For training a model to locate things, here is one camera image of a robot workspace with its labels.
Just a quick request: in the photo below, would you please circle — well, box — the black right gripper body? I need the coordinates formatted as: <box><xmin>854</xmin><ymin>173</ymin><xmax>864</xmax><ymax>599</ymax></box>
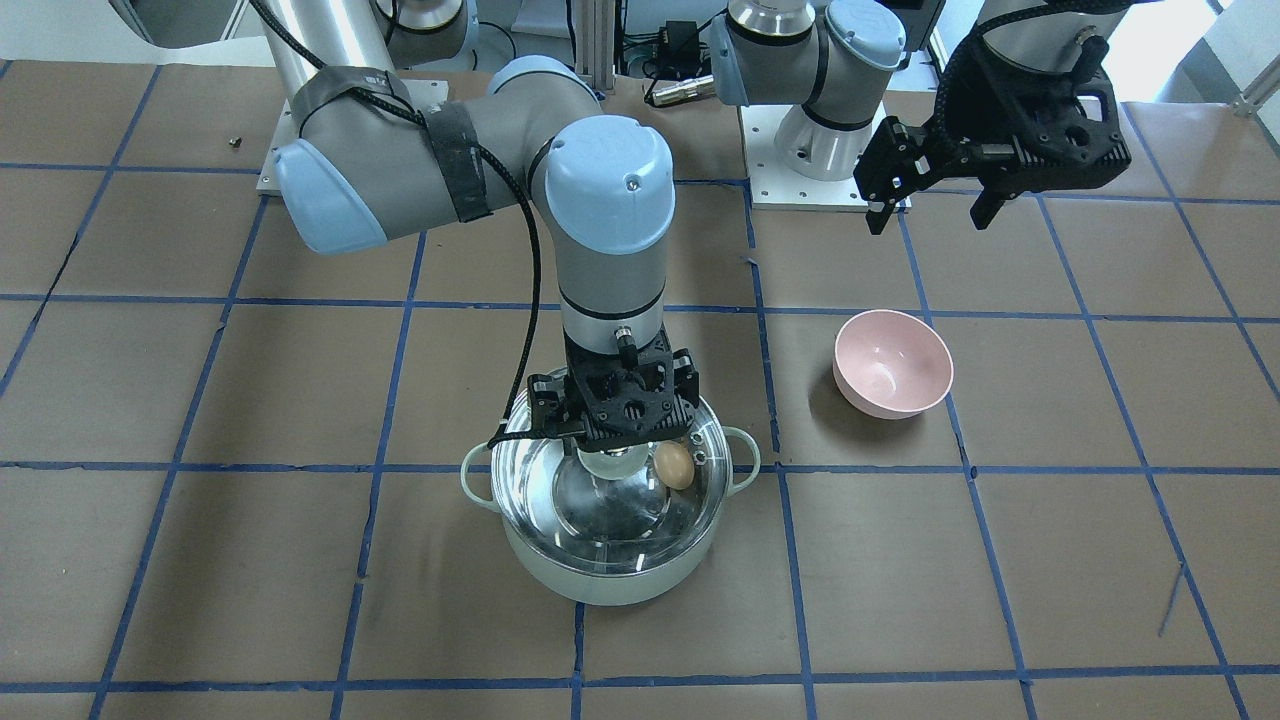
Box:
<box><xmin>526</xmin><ymin>328</ymin><xmax>701</xmax><ymax>447</ymax></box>

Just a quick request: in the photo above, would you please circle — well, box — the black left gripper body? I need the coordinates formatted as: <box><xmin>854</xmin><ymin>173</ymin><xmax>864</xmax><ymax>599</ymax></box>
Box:
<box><xmin>934</xmin><ymin>36</ymin><xmax>1132</xmax><ymax>193</ymax></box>

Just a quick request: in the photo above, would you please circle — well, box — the brown egg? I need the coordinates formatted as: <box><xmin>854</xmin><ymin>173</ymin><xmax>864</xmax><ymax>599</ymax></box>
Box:
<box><xmin>653</xmin><ymin>441</ymin><xmax>696</xmax><ymax>491</ymax></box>

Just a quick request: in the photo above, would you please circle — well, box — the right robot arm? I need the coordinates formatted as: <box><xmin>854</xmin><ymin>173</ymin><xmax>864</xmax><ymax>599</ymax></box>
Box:
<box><xmin>253</xmin><ymin>1</ymin><xmax>700</xmax><ymax>452</ymax></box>

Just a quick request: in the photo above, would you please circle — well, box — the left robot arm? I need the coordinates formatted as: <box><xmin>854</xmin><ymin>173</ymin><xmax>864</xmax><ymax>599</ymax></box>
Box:
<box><xmin>708</xmin><ymin>1</ymin><xmax>1132</xmax><ymax>234</ymax></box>

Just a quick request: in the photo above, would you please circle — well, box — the white pot with steel interior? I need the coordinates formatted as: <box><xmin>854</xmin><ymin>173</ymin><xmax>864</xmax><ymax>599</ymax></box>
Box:
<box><xmin>460</xmin><ymin>386</ymin><xmax>762</xmax><ymax>607</ymax></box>

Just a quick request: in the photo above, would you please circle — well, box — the pink bowl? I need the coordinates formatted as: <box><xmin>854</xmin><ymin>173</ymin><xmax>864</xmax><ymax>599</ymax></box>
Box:
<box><xmin>832</xmin><ymin>309</ymin><xmax>955</xmax><ymax>420</ymax></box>

